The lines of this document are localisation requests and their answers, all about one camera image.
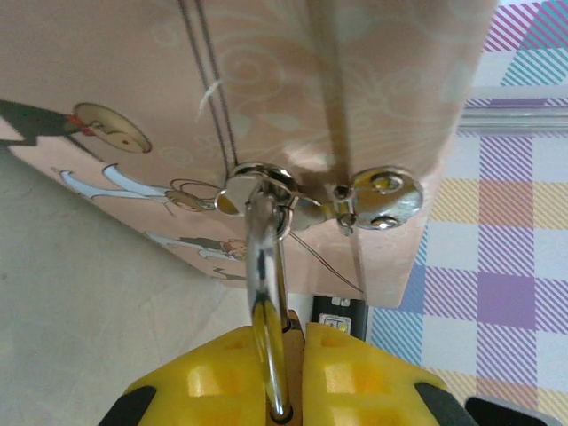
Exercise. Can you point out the aluminium frame post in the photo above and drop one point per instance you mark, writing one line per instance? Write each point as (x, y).
(510, 119)

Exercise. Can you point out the pink cartoon tin box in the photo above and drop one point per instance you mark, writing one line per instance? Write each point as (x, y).
(133, 66)

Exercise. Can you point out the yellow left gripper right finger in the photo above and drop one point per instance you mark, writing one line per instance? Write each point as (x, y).
(364, 381)

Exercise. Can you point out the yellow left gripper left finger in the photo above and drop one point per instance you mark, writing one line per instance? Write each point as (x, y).
(199, 381)

